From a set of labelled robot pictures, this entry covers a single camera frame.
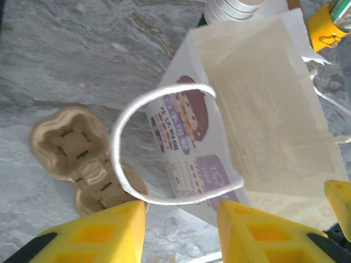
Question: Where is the brown cardboard cup carrier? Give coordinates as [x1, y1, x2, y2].
[29, 106, 150, 217]

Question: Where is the stack of white paper cups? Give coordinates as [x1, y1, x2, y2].
[204, 0, 268, 26]

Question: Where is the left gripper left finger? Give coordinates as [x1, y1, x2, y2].
[5, 201, 146, 263]

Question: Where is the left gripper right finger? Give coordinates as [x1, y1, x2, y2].
[218, 199, 349, 263]

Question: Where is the white printed paper bag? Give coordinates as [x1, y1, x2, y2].
[111, 8, 351, 236]

